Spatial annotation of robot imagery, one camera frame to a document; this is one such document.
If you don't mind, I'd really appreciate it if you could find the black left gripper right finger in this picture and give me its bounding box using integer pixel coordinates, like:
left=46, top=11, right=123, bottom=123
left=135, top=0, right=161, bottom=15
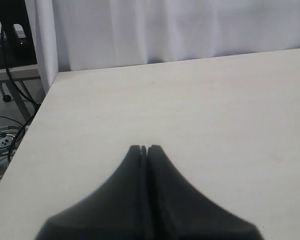
left=147, top=145, right=263, bottom=240

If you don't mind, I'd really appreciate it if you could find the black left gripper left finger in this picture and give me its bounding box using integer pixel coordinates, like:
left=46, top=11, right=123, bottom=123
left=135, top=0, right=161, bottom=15
left=36, top=145, right=150, bottom=240

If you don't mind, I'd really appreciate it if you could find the white power strip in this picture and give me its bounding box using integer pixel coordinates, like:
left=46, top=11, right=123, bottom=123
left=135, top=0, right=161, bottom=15
left=0, top=125, right=20, bottom=151

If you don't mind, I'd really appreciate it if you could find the grey side table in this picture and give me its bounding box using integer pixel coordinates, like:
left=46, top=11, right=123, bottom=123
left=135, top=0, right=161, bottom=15
left=0, top=64, right=41, bottom=120

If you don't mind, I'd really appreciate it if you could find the white backdrop curtain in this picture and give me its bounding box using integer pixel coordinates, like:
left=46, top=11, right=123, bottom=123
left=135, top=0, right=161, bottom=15
left=25, top=0, right=300, bottom=91

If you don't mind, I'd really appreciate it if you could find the black monitor stand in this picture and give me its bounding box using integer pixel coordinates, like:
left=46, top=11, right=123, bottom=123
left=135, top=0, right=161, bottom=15
left=0, top=0, right=37, bottom=68

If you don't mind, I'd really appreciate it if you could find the black hanging cable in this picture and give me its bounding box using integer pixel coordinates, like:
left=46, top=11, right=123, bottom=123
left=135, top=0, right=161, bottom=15
left=0, top=23, right=41, bottom=163

